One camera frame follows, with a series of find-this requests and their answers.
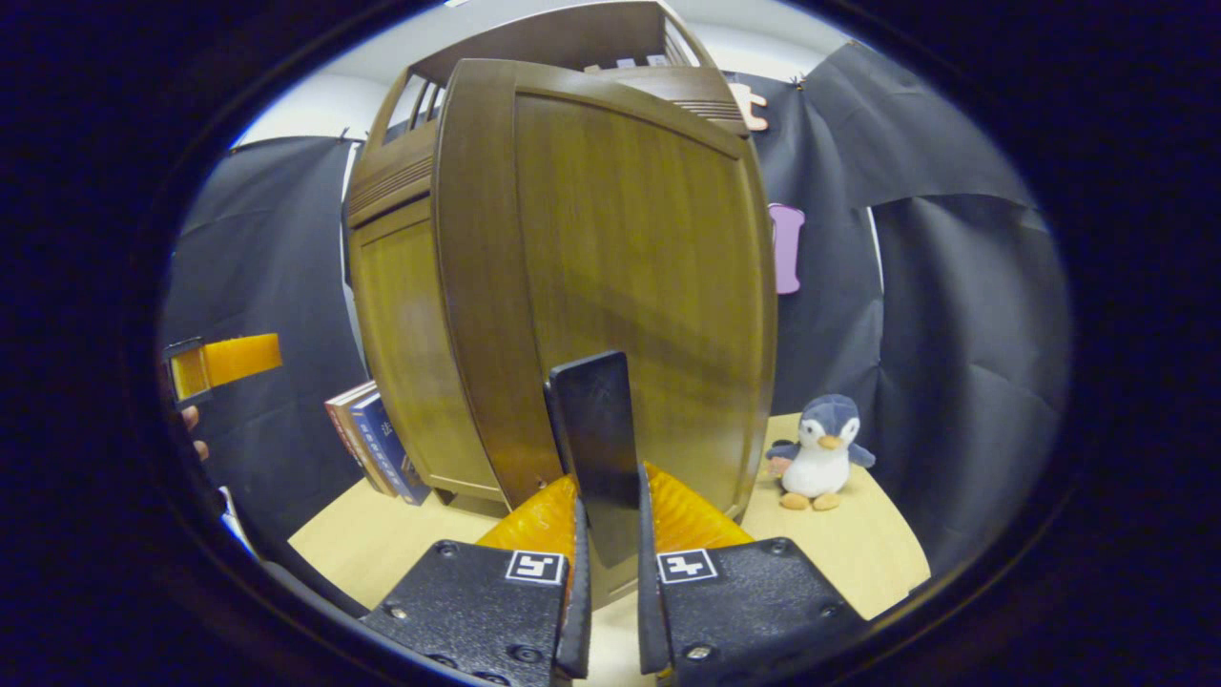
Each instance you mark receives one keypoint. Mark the black backdrop cloth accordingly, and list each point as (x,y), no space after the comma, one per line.
(954,334)

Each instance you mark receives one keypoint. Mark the blue hardcover book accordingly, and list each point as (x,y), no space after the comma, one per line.
(391,448)

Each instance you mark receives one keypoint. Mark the dark red book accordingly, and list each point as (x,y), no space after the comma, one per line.
(334,412)

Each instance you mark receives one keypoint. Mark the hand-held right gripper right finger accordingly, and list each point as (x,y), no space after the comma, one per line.
(744,611)

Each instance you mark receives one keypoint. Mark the wooden shoe cabinet door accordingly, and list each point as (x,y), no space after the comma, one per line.
(401,363)
(649,239)

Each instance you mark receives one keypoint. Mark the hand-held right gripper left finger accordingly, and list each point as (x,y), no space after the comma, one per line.
(477,611)

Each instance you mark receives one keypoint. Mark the orange brown book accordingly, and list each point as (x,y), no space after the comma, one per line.
(351,420)

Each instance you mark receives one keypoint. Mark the wooden double-door shoe cabinet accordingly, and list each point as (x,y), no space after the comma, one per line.
(572,38)

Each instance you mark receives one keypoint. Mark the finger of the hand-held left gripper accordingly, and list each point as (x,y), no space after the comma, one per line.
(243,360)

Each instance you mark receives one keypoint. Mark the penguin plush toy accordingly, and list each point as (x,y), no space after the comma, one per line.
(820,458)

